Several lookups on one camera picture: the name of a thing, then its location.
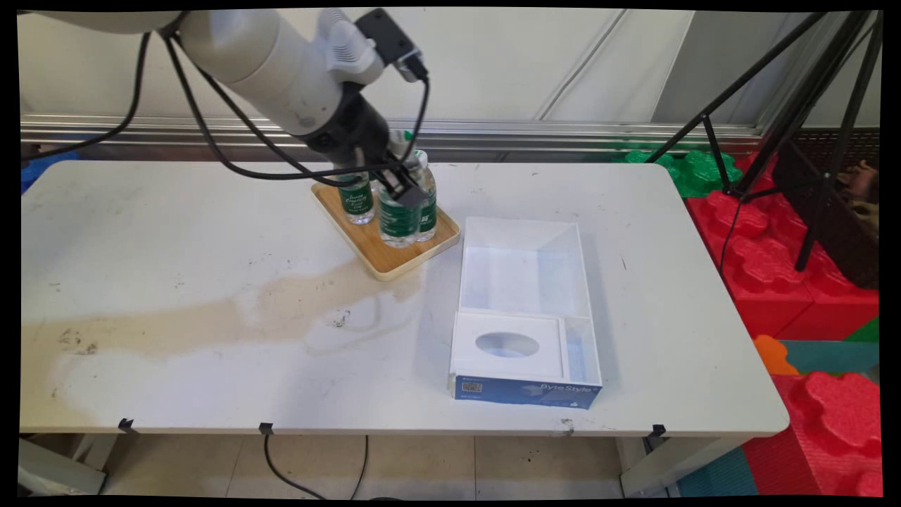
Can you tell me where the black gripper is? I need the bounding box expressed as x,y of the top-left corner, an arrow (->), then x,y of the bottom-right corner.
303,83 -> 427,210

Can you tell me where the green label water bottle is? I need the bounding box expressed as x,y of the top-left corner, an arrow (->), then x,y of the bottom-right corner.
377,130 -> 424,249
408,149 -> 439,243
336,169 -> 376,226

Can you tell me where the wooden tray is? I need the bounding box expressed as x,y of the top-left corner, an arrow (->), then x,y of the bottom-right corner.
311,180 -> 462,282

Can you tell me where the white box with blue side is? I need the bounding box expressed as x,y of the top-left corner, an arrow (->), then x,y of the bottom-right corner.
450,216 -> 603,411

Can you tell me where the white insert with oval hole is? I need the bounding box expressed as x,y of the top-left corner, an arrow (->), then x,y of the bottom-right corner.
452,312 -> 569,382

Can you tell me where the green foam block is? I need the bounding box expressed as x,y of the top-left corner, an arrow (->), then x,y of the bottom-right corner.
611,148 -> 744,199

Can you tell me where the blue foam piece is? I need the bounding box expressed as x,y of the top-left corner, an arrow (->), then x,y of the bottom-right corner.
21,151 -> 80,194

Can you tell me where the large red foam block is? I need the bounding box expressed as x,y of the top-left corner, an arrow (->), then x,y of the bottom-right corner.
686,151 -> 881,341

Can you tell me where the white table leg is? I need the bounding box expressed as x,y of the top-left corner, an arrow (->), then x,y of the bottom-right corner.
618,435 -> 752,498
19,434 -> 119,496

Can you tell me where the black tripod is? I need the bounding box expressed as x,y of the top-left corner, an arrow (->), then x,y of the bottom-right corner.
644,11 -> 882,273

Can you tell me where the orange foam piece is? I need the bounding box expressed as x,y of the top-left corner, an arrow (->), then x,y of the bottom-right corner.
752,334 -> 800,376

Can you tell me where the dark mesh cabinet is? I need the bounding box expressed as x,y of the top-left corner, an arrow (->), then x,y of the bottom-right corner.
773,128 -> 881,289

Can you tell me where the teal foam floor mat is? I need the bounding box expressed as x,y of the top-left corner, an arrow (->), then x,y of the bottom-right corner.
780,339 -> 881,375

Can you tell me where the black camera cable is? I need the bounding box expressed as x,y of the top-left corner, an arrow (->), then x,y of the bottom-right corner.
162,32 -> 431,181

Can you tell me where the aluminium wall rail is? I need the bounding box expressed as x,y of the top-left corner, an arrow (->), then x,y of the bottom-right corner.
21,114 -> 764,154

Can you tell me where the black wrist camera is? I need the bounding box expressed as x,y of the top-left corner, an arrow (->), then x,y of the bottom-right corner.
355,8 -> 429,82

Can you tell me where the thin black floor cable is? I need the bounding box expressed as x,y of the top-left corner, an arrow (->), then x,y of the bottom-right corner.
350,435 -> 370,501

